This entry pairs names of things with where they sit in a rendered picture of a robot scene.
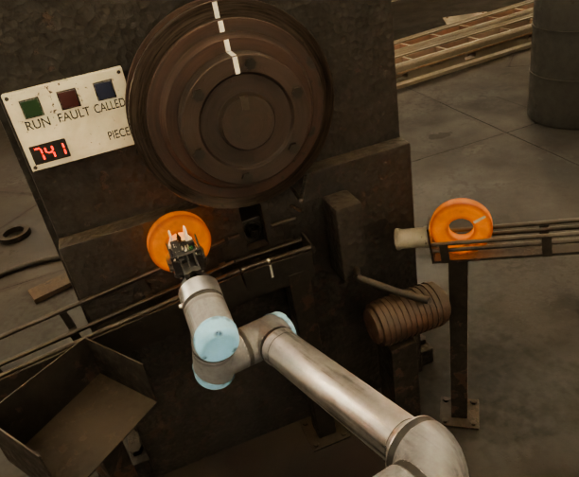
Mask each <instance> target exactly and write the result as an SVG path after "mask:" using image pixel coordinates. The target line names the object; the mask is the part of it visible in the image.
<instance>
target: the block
mask: <svg viewBox="0 0 579 477"><path fill-rule="evenodd" d="M323 207H324V213H325V225H326V232H327V238H328V245H329V252H330V258H331V265H332V268H333V269H334V270H335V272H336V273H337V274H338V275H339V276H340V278H341V279H342V280H343V282H345V283H348V282H351V281H354V280H355V279H354V276H353V270H354V268H355V267H356V266H357V267H360V274H361V275H364V276H367V275H368V274H369V271H368V261H367V253H366V243H365V235H364V225H363V216H362V207H361V202H360V201H359V200H358V199H357V198H356V197H355V196H353V195H352V194H351V193H350V192H349V191H348V190H342V191H339V192H336V193H333V194H330V195H326V196H324V197H323Z"/></svg>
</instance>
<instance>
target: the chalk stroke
mask: <svg viewBox="0 0 579 477"><path fill-rule="evenodd" d="M212 5H213V10H214V13H215V18H216V19H217V18H220V17H219V8H218V4H217V1H216V2H212ZM218 23H219V32H224V26H223V22H222V21H218ZM224 44H225V49H226V52H227V51H229V52H227V53H228V54H229V55H231V56H235V55H236V54H235V53H234V52H232V51H231V48H230V44H229V39H228V40H224ZM233 62H234V67H235V71H236V74H240V69H239V65H238V60H237V57H233Z"/></svg>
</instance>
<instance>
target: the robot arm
mask: <svg viewBox="0 0 579 477"><path fill-rule="evenodd" d="M168 234H169V237H170V239H169V242H168V247H167V251H168V253H167V257H166V261H167V266H168V268H169V270H170V272H171V273H173V272H174V276H175V278H180V280H183V281H182V283H181V287H180V289H179V293H178V295H179V298H180V301H181V304H179V308H180V309H183V311H184V316H185V319H186V321H187V324H188V327H189V330H190V336H191V346H192V359H193V363H192V369H193V372H194V375H195V378H196V380H197V382H198V383H199V384H200V385H201V386H203V387H205V388H207V389H211V390H219V389H222V388H224V387H226V386H228V385H229V384H230V383H231V382H232V380H233V379H234V377H235V373H237V372H240V371H242V370H244V369H246V368H248V367H250V366H252V365H254V364H256V363H258V362H262V361H265V362H266V363H267V364H269V365H271V366H273V367H274V368H275V369H276V370H277V371H278V372H280V373H281V374H282V375H283V376H284V377H286V378H287V379H288V380H289V381H291V382H292V383H293V384H294V385H295V386H297V387H298V388H299V389H300V390H301V391H303V392H304V393H305V394H306V395H307V396H309V397H310V398H311V399H312V400H314V401H315V402H316V403H317V404H318V405H320V406H321V407H322V408H323V409H324V410H326V411H327V412H328V413H329V414H330V415H332V416H333V417H334V418H335V419H336V420H338V421H339V422H340V423H341V424H342V425H343V426H344V427H345V428H346V429H347V430H349V431H350V432H351V433H352V434H354V435H355V436H356V437H357V438H358V439H360V440H361V441H362V442H363V443H364V444H366V445H367V446H368V447H369V448H370V449H372V450H373V451H374V452H375V453H377V454H378V455H379V456H380V457H381V458H383V459H384V460H385V466H386V468H385V469H384V470H382V471H381V472H379V473H378V474H376V475H375V476H373V477H469V474H468V467H467V464H466V460H465V456H464V453H463V451H462V448H461V447H460V445H459V443H458V442H457V440H456V439H455V437H454V435H453V434H452V433H451V432H450V431H449V430H448V429H447V428H446V427H445V426H444V425H442V424H441V423H440V422H438V421H437V420H435V419H434V418H432V417H430V416H428V415H419V416H416V417H414V416H413V415H411V414H409V413H408V412H406V411H405V410H403V409H402V408H401V407H399V406H398V405H396V404H395V403H393V402H392V401H391V400H389V399H388V398H386V397H385V396H383V395H382V394H381V393H380V392H378V391H377V390H375V389H374V388H372V387H371V386H370V385H368V384H367V383H365V382H364V381H362V380H360V379H359V378H358V377H356V376H355V375H353V374H352V373H350V372H349V371H347V370H346V369H345V368H343V367H342V366H340V365H339V364H337V363H336V362H334V361H333V360H331V359H330V358H328V357H327V356H326V355H325V354H324V353H322V352H321V351H319V350H318V349H316V348H315V347H314V346H312V345H311V344H309V343H307V342H306V341H304V340H303V339H302V338H300V337H299V336H297V334H296V330H295V327H294V325H293V323H292V321H291V320H290V319H289V318H288V317H287V315H286V314H284V313H282V312H280V311H276V312H273V313H268V314H266V315H264V316H263V317H261V318H259V319H257V320H254V321H252V322H251V323H249V324H246V325H244V326H242V327H239V328H237V326H236V324H235V323H234V321H233V318H232V316H231V313H230V311H229V310H228V307H227V305H226V302H225V300H224V297H223V294H222V291H221V289H220V287H219V283H218V281H217V279H216V278H214V277H212V276H210V275H209V274H206V273H205V269H206V268H207V266H206V263H205V262H204V261H207V258H206V256H205V253H204V250H203V248H202V247H201V246H200V244H199V242H198V239H197V237H196V234H194V236H195V240H196V242H197V243H195V241H194V240H193V238H192V237H190V236H189V235H188V234H187V232H186V229H185V227H184V226H183V232H180V233H176V234H174V235H173V236H171V234H170V232H169V230H168ZM177 235H178V236H177ZM178 237H179V238H178ZM178 239H180V240H181V241H178ZM179 242H180V243H179ZM166 246H167V244H166Z"/></svg>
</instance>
